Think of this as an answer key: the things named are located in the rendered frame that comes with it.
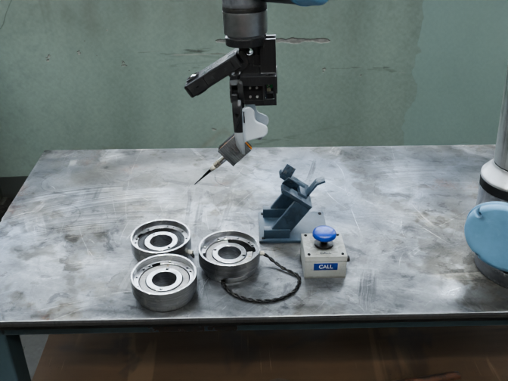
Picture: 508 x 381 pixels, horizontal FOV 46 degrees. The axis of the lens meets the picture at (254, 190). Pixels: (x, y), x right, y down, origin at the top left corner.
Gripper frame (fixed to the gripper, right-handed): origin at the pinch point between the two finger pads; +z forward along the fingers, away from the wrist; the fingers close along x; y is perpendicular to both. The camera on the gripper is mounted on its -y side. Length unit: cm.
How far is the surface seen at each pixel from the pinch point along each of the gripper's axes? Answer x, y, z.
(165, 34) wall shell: 141, -42, 9
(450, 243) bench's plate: -7.7, 38.4, 17.1
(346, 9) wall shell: 147, 32, 3
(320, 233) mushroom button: -17.4, 14.4, 9.1
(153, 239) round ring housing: -13.2, -15.1, 12.5
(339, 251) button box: -18.0, 17.5, 12.2
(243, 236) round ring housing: -12.7, 0.9, 12.3
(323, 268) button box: -19.6, 14.7, 14.5
